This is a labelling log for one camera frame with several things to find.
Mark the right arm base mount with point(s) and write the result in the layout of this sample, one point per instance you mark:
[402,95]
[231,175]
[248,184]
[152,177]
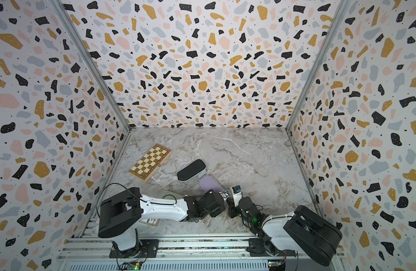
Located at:
[258,248]

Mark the mint green zippered sleeve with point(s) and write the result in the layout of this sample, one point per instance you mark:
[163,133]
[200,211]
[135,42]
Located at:
[170,195]

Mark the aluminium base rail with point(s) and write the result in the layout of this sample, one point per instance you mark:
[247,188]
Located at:
[194,252]

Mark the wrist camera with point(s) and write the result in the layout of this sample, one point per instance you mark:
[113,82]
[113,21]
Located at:
[237,194]
[225,195]

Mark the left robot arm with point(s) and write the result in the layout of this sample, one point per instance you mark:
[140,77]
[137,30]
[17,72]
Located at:
[118,213]

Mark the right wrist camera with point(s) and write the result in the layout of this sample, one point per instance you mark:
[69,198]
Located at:
[237,194]

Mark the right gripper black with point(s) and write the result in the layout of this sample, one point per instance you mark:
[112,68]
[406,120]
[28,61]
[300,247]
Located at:
[232,208]

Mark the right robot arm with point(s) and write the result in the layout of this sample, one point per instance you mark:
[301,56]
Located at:
[301,230]

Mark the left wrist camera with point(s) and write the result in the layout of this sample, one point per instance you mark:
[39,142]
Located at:
[225,195]

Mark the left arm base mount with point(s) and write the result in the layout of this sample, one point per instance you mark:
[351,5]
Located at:
[133,249]

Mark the wooden chessboard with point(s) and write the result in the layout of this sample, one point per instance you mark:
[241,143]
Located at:
[147,166]

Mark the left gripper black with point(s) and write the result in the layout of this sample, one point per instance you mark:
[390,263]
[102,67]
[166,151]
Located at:
[219,212]

